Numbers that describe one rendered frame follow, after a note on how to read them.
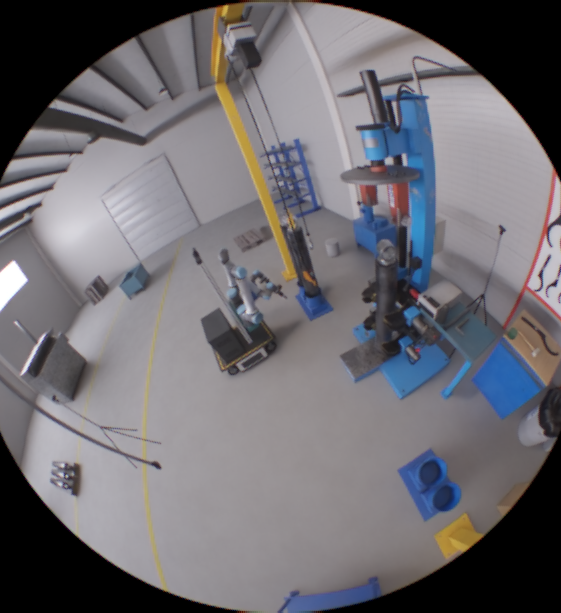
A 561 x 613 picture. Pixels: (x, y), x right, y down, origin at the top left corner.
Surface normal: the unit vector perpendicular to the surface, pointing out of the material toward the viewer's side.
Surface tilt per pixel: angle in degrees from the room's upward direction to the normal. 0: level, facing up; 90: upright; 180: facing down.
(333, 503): 0
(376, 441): 0
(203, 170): 90
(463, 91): 90
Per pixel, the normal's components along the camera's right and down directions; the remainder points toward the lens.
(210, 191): 0.29, 0.58
